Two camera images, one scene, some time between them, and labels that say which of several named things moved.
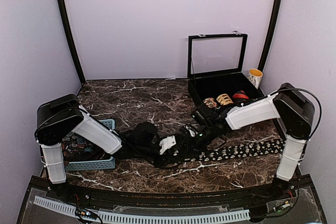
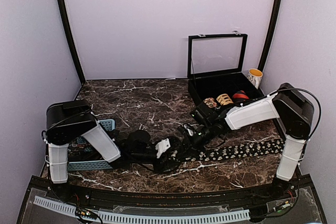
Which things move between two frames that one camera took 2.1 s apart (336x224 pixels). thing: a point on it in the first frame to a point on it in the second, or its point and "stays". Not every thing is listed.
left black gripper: [166, 159] to [161, 166]
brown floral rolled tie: [210, 102] stays
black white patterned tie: [233, 151] stays
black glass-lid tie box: [216, 63] stays
